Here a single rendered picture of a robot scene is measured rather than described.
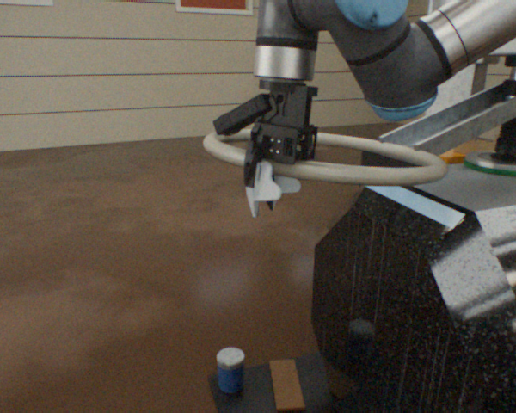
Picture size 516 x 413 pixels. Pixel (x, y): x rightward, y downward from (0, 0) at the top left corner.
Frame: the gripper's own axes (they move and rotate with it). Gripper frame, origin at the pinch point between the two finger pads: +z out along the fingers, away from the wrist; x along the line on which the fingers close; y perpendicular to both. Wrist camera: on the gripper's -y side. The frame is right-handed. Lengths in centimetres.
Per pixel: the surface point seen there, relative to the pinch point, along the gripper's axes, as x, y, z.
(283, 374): 62, -21, 87
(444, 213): 35.7, 24.3, 4.3
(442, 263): 28.7, 26.9, 12.6
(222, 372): 44, -36, 82
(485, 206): 38.6, 31.5, 1.5
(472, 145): 139, 18, 1
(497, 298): 26.3, 37.8, 15.6
